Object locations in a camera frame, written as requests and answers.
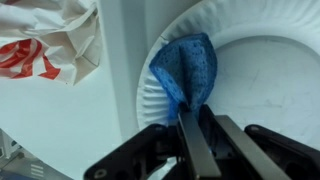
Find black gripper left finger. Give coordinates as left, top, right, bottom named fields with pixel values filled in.
left=83, top=111, right=222, bottom=180

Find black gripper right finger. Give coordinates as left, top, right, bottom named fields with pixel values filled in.
left=216, top=114, right=320, bottom=180

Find blue sponge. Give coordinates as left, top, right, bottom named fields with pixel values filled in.
left=148, top=32, right=218, bottom=121

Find white paper plate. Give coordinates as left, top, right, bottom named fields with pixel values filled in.
left=135, top=0, right=320, bottom=151

